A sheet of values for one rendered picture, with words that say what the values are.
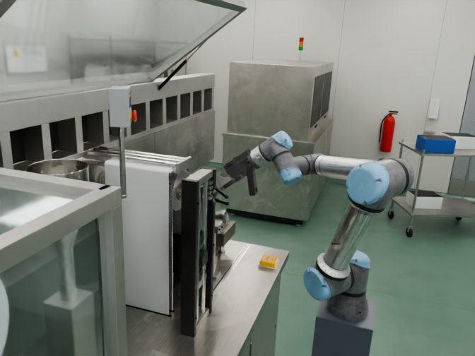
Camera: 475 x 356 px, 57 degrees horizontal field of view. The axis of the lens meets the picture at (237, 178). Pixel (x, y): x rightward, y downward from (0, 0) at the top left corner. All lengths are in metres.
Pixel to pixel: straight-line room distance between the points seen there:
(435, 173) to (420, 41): 1.70
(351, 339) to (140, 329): 0.74
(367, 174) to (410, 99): 4.83
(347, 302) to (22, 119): 1.22
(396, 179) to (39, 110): 1.05
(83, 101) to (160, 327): 0.81
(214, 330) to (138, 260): 0.36
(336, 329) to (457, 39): 4.86
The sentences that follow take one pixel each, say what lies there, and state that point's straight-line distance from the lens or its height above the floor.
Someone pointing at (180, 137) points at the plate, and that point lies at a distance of 2.23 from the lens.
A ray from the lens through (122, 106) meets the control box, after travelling 1.16.
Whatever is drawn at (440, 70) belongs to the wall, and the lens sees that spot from 6.08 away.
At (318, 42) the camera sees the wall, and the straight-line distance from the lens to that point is 6.11.
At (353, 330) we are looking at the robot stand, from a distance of 1.68.
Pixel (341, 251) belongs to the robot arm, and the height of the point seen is 1.22.
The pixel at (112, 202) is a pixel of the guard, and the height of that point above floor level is 1.58.
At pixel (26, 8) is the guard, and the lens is 1.00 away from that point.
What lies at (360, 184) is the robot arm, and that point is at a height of 1.46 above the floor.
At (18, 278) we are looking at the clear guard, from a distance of 0.62.
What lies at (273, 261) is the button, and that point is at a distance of 1.95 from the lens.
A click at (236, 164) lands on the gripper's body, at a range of 1.67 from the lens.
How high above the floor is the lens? 1.83
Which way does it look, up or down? 17 degrees down
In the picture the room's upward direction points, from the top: 3 degrees clockwise
